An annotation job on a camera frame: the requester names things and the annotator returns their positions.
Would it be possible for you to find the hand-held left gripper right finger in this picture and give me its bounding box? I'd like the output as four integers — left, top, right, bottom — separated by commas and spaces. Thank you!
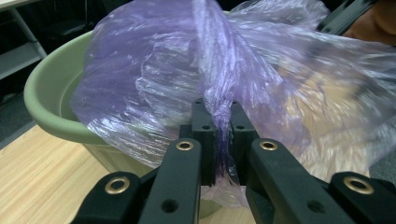
230, 102, 261, 185

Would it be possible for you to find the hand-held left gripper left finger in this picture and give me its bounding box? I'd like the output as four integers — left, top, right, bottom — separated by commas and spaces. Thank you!
178, 97, 217, 187

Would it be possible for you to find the grey bin with plastic liner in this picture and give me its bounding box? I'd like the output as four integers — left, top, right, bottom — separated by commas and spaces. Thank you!
70, 0, 396, 209

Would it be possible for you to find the grey-green plastic waste bin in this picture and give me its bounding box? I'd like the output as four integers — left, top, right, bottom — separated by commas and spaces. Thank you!
23, 10, 237, 219

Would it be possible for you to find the white metal desk frame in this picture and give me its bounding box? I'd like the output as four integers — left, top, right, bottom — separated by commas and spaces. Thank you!
0, 0, 48, 80

